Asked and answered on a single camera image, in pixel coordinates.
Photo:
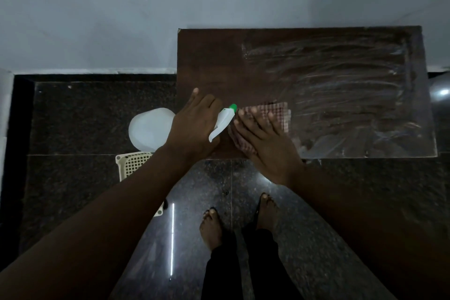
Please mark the person's left hand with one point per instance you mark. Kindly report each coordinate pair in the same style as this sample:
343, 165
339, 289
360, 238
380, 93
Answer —
188, 131

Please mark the person's right hand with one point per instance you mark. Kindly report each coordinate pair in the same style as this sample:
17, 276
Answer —
272, 150

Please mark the person's right thumb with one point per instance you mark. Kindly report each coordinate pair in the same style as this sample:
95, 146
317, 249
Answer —
243, 131

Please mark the person's left fingers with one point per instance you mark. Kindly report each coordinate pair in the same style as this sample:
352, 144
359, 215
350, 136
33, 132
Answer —
207, 106

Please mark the person's right middle finger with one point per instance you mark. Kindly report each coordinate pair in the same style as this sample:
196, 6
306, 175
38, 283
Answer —
260, 119

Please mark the white spray bottle green nozzle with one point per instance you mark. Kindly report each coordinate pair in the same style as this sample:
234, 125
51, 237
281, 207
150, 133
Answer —
223, 122

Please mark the red checked cleaning cloth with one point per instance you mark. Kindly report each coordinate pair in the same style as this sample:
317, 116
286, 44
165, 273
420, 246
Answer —
281, 111

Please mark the person's right forearm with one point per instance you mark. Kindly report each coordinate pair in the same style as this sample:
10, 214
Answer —
369, 226

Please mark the person's left forearm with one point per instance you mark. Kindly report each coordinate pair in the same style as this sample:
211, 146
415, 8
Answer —
105, 226

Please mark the white round plastic container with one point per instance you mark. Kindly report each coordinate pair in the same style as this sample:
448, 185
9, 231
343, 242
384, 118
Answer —
149, 129

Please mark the person's right foot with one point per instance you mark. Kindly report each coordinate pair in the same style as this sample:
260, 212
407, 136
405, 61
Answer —
266, 213

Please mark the person's foot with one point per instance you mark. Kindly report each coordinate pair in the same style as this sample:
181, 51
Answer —
266, 213
211, 229

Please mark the white plastic lattice basket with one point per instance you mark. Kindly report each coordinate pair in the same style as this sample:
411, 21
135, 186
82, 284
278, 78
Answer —
132, 164

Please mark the person's left foot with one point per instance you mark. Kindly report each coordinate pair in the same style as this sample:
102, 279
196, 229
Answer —
211, 229

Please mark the person's black trousers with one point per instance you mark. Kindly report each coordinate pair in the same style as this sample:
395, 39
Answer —
260, 268

